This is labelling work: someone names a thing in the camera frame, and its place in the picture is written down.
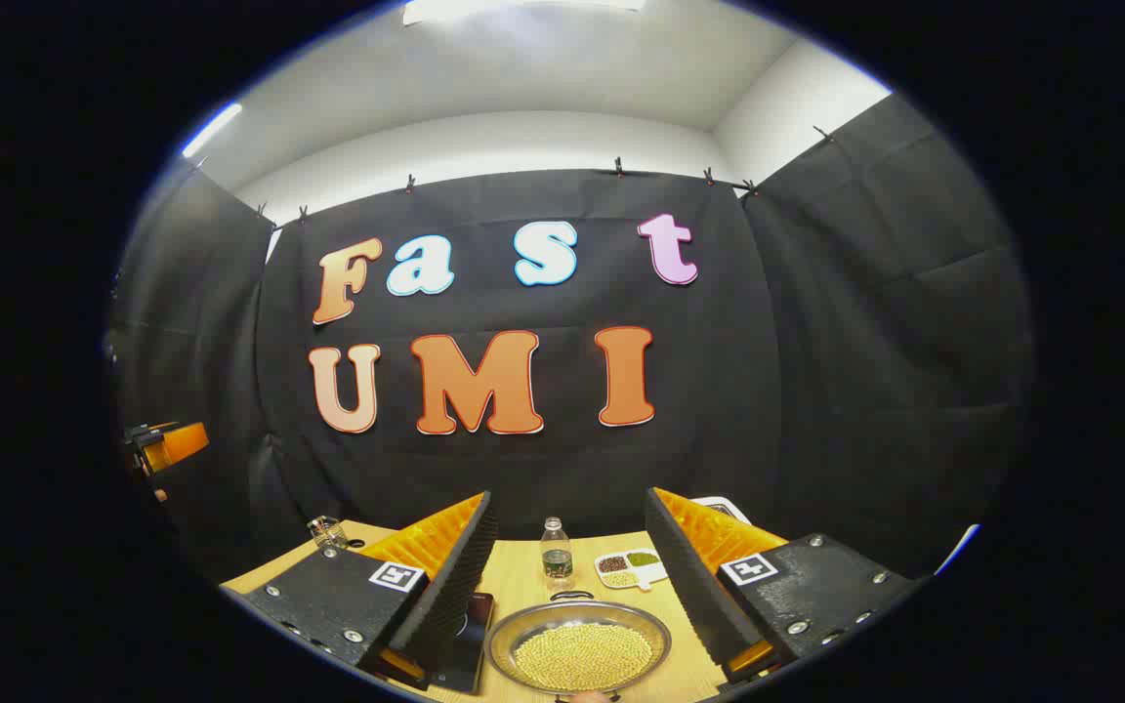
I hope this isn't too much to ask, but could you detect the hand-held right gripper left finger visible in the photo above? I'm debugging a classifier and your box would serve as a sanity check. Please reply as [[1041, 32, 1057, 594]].
[[221, 491, 500, 692]]

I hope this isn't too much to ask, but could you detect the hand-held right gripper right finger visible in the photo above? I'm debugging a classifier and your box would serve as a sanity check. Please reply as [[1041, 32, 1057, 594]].
[[645, 487, 920, 689]]

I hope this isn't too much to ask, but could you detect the black induction cooktop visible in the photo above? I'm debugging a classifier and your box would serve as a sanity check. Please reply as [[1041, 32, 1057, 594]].
[[426, 591, 497, 696]]

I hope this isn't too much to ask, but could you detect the steel pot with black handles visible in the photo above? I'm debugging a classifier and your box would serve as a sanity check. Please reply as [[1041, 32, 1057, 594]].
[[484, 590, 673, 696]]

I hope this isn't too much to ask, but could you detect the white divided dish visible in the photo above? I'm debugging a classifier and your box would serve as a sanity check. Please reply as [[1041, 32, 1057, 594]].
[[594, 549, 670, 593]]

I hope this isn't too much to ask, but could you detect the white toaster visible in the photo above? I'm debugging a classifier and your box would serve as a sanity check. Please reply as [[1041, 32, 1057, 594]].
[[689, 496, 751, 525]]

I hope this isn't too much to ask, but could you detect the clear plastic water bottle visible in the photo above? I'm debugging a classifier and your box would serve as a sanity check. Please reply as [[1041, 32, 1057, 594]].
[[540, 517, 575, 592]]

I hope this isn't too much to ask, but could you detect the pile of yellow soybeans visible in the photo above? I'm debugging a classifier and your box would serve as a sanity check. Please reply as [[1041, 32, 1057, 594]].
[[512, 623, 654, 692]]

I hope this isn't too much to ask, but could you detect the black backdrop cloth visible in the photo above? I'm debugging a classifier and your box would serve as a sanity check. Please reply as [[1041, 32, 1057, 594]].
[[108, 93, 1037, 587]]

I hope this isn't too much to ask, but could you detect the ceiling light strip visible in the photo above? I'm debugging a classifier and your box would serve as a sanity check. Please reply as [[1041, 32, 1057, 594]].
[[181, 102, 244, 159]]

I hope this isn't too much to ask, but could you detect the ceiling light panel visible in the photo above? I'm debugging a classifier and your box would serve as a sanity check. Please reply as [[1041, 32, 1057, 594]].
[[402, 0, 647, 26]]

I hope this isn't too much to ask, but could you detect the metal wire holder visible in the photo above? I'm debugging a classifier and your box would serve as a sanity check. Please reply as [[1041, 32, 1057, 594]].
[[307, 516, 366, 551]]

